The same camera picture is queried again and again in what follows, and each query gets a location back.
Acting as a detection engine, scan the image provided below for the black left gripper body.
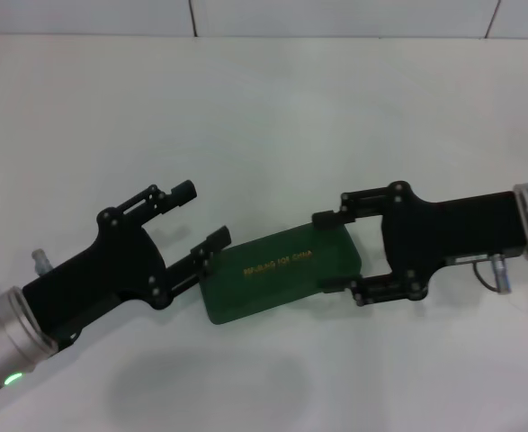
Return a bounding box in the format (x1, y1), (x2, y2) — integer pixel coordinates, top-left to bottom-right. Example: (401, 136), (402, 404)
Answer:
(22, 206), (175, 350)

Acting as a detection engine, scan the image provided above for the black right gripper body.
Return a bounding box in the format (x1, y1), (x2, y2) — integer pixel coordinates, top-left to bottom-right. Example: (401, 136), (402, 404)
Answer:
(379, 181), (528, 303)

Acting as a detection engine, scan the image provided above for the green glasses case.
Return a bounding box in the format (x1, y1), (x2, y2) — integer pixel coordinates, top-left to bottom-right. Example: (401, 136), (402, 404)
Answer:
(198, 219), (364, 326)

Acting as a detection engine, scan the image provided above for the clear left wrist connector plug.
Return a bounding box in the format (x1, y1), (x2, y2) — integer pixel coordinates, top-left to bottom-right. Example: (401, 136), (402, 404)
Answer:
(30, 248), (52, 276)

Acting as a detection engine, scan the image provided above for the clear wrist connector plug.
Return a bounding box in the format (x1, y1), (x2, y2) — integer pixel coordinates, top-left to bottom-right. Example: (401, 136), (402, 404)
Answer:
(489, 254), (514, 296)
(30, 248), (52, 276)

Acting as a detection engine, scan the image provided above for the clear right wrist connector plug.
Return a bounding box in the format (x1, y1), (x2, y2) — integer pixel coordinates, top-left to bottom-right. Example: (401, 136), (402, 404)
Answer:
(489, 254), (514, 296)

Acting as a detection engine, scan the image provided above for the dark right wrist cable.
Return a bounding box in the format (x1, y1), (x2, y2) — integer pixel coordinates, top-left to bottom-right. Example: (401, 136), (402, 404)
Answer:
(452, 254), (501, 293)

